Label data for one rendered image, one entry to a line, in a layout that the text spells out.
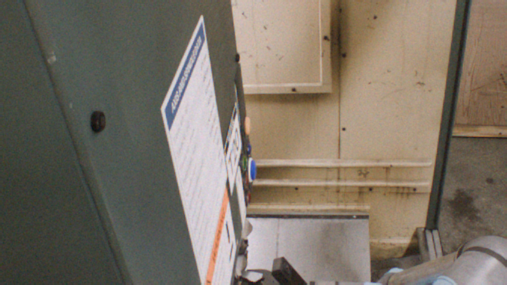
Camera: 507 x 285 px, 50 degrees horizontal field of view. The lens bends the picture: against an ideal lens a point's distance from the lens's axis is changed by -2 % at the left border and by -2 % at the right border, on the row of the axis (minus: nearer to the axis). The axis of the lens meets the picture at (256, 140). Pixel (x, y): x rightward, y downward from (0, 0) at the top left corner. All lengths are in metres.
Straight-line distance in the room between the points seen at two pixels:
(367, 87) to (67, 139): 1.33
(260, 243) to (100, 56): 1.59
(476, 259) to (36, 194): 0.82
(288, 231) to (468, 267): 0.96
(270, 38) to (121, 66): 1.17
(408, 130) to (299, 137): 0.32
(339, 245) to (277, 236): 0.21
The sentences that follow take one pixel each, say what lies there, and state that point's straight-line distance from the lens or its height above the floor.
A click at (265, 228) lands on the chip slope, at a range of 1.87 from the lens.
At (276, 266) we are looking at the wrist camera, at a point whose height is 1.28.
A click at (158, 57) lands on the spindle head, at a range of 0.40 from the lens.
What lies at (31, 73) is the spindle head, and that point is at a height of 2.07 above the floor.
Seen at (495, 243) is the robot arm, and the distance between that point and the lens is 1.05.
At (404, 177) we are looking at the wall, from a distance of 1.77.
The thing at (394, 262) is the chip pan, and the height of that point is 0.65.
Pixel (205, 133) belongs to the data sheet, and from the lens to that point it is 0.53.
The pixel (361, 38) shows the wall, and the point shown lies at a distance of 1.49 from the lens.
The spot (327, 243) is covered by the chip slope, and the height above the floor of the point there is 0.82.
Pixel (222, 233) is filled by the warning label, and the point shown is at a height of 1.74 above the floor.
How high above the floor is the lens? 2.18
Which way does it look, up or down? 37 degrees down
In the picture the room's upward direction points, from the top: 6 degrees counter-clockwise
